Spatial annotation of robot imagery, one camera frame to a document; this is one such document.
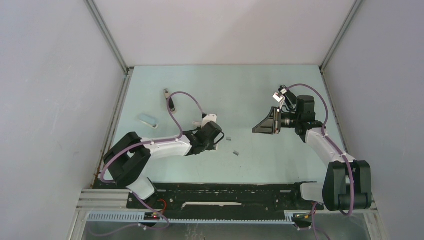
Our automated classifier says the beige and black large stapler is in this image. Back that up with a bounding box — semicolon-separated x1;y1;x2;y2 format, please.
163;88;176;114

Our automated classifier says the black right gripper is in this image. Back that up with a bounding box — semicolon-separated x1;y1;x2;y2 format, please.
253;106;301;135

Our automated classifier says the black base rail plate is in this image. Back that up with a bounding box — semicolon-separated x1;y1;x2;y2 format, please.
145;183;324;223

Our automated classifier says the white staple box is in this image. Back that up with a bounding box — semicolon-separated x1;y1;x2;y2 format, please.
192;121;202;128

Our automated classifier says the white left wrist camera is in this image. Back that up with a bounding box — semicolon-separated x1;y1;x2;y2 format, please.
201;114;218;128

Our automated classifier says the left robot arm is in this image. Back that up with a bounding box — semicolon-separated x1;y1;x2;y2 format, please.
100;121;225;208

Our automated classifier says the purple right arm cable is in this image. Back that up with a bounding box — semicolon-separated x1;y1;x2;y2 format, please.
284;83;355;240

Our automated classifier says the staple box tray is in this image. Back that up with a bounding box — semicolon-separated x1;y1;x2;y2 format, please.
207;145;218;151

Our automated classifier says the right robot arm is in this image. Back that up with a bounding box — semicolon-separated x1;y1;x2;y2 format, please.
252;93;372;213

